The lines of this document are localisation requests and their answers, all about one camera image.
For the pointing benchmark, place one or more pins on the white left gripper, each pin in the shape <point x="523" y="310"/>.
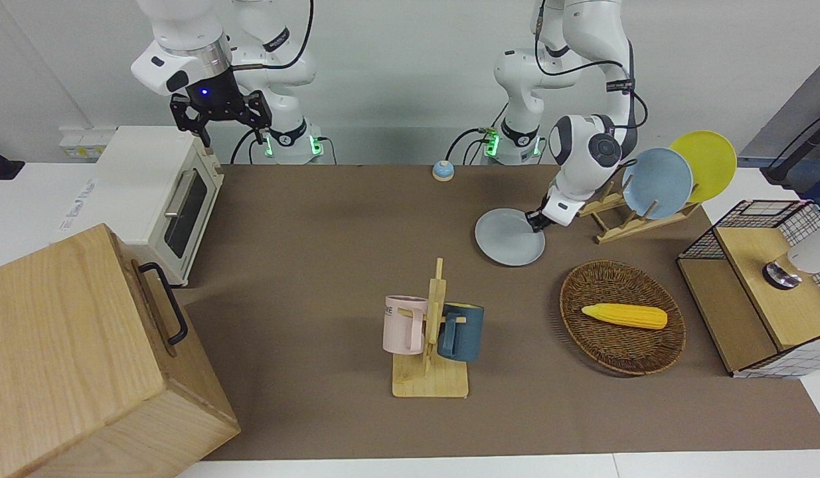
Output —
<point x="561" y="210"/>

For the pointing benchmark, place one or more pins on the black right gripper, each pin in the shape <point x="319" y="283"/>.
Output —
<point x="214" y="93"/>

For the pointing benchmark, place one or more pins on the gray round plate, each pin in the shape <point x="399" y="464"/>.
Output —
<point x="506" y="239"/>

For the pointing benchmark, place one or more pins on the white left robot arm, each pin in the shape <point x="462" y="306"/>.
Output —
<point x="582" y="26"/>

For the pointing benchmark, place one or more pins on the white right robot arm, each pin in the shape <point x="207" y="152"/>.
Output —
<point x="184" y="26"/>

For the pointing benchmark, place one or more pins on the light blue plate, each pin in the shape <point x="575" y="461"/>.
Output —
<point x="655" y="182"/>

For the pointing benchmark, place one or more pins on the yellow plate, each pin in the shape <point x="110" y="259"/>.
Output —
<point x="712" y="159"/>

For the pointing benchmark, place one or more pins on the wooden dish rack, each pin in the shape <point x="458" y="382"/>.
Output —
<point x="622" y="229"/>

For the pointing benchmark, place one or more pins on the blue bell on wooden base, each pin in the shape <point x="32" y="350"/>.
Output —
<point x="443" y="171"/>

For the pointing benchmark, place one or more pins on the white toaster oven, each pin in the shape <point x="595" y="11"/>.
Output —
<point x="131" y="192"/>

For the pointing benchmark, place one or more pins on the yellow corn cob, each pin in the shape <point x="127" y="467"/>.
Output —
<point x="625" y="316"/>

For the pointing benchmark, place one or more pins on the dark blue mug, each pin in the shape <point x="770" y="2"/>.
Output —
<point x="466" y="332"/>

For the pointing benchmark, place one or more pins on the brown wicker basket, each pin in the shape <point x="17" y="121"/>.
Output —
<point x="622" y="352"/>

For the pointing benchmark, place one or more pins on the pink mug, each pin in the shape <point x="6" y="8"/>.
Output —
<point x="400" y="325"/>

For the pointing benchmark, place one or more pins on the brown table mat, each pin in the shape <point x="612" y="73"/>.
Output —
<point x="317" y="265"/>

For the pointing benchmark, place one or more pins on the wooden mug tree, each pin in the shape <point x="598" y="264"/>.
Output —
<point x="429" y="382"/>

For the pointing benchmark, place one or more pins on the grid-pattern box with wooden top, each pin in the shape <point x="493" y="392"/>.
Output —
<point x="735" y="312"/>

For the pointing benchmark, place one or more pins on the white cylinder with glass base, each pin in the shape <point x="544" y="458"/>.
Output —
<point x="811" y="255"/>

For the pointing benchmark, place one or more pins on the gray partition panel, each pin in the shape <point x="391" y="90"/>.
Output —
<point x="791" y="99"/>

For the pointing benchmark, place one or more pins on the large wooden box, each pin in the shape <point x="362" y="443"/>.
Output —
<point x="71" y="358"/>

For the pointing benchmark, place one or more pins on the white wall power strip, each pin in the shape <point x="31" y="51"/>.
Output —
<point x="84" y="143"/>

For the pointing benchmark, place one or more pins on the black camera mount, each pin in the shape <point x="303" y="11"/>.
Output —
<point x="1" y="162"/>
<point x="791" y="159"/>

